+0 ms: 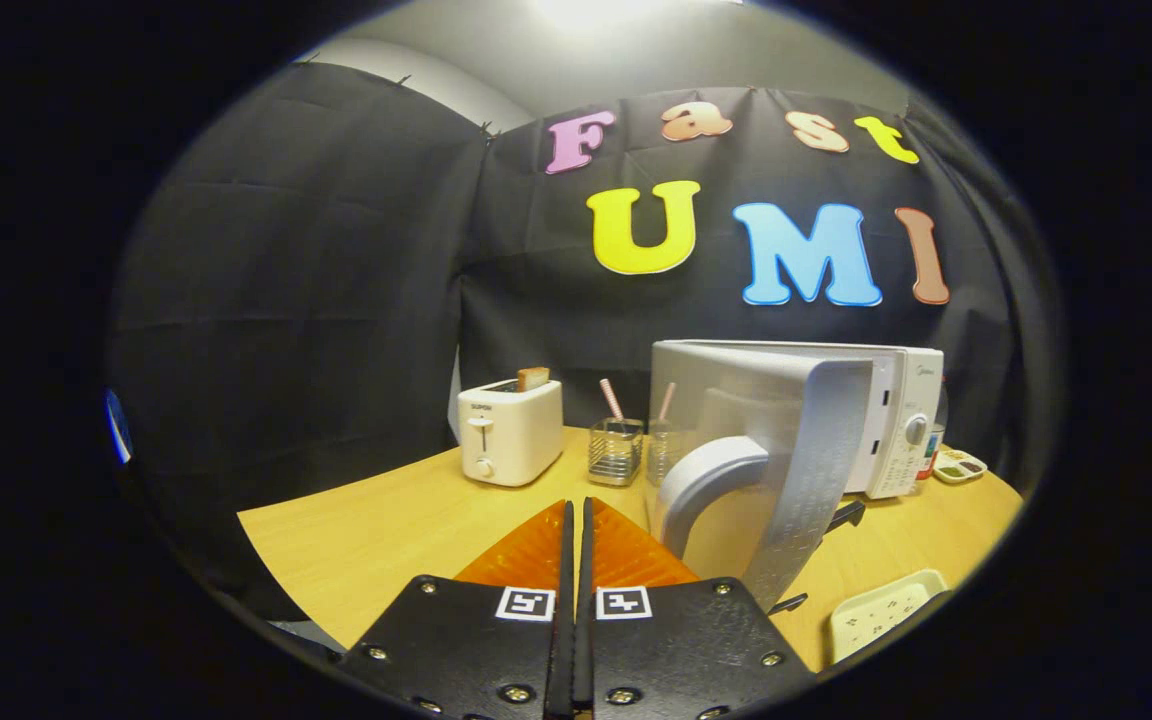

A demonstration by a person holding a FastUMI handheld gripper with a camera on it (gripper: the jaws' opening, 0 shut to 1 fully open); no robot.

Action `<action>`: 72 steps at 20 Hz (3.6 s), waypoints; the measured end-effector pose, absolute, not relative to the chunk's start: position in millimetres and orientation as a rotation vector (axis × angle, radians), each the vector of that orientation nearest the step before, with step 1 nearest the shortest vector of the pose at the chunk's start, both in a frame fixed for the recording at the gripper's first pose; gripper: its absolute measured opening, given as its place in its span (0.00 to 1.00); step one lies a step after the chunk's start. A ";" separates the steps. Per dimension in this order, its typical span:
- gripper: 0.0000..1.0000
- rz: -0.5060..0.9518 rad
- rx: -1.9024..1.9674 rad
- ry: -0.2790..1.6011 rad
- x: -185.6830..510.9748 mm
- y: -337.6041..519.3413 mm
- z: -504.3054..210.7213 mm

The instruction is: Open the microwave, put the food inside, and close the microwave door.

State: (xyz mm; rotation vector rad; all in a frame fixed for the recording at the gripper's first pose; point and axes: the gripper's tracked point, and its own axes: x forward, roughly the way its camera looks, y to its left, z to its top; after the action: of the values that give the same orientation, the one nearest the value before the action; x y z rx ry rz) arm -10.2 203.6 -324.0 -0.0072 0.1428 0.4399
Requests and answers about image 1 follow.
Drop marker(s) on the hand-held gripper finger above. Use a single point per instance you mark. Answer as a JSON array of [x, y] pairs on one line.
[[564, 650], [586, 650]]

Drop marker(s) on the white microwave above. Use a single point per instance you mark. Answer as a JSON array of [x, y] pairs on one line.
[[736, 400]]

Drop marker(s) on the cream toaster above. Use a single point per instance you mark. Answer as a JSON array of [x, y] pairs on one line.
[[516, 430]]

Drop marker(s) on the pink striped straw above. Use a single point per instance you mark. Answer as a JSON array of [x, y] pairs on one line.
[[613, 400]]

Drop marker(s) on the brown bread slice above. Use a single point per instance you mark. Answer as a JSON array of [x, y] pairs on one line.
[[533, 379]]

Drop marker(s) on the white rectangular plate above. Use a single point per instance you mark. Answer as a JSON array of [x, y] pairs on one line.
[[881, 612]]

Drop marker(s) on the clear plastic water bottle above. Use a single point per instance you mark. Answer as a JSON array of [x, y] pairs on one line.
[[931, 455]]

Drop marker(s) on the white divided dish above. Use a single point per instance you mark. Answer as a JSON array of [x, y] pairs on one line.
[[944, 457]]

